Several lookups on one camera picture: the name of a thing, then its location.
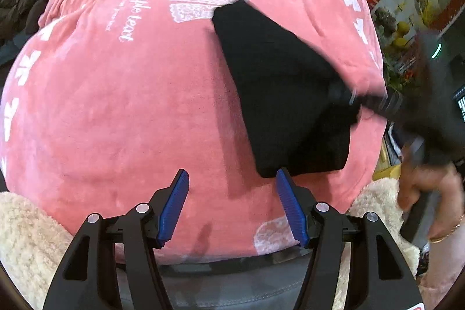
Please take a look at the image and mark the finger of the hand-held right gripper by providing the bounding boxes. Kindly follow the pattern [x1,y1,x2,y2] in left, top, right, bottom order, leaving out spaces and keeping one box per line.
[327,80,400,115]

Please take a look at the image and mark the person's right hand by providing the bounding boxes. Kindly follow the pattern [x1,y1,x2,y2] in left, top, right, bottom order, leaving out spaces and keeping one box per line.
[397,142,465,241]

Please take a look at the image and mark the pink printed blanket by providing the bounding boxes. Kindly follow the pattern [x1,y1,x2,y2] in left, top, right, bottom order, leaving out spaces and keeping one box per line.
[0,0,388,265]

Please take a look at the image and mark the plant with yellow fruits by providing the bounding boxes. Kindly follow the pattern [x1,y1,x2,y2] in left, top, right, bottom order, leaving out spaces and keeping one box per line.
[373,7,418,91]

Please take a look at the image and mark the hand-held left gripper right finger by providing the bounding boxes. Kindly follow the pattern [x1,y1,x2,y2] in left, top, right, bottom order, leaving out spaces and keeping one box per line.
[276,168,419,310]

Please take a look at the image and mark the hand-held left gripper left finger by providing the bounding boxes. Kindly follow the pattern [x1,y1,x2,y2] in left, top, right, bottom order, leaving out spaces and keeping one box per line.
[43,169,190,310]

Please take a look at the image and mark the gold bracelet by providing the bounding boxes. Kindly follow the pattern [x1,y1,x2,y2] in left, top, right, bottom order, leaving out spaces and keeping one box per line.
[429,213,465,244]

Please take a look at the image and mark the dark monitor screen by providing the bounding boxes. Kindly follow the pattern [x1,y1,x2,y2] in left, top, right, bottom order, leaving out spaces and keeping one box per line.
[451,85,465,122]

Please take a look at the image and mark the person's right forearm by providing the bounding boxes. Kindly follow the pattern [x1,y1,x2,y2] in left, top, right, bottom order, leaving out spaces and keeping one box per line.
[418,223,465,310]

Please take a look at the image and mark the cream fluffy blanket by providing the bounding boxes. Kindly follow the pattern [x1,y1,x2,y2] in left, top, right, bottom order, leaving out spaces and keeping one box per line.
[0,178,423,310]

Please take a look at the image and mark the black small garment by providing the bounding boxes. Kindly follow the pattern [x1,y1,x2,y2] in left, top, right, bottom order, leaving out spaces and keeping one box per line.
[212,0,361,179]

